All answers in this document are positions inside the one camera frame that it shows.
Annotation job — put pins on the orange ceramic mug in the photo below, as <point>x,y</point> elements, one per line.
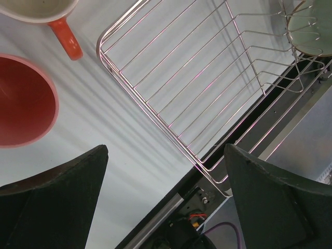
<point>51,13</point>

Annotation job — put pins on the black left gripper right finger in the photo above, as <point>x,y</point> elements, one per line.
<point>277,208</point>

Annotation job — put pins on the metal wire dish rack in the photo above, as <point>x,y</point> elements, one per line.
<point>196,67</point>

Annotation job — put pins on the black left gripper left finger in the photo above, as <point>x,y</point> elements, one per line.
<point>55,208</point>

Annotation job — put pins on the green ceramic bowl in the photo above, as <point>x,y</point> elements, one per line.
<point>309,28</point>

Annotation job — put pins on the pink plastic cup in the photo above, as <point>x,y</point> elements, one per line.
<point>29,102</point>

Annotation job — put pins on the white slotted cable duct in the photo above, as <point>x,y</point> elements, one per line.
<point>325,177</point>

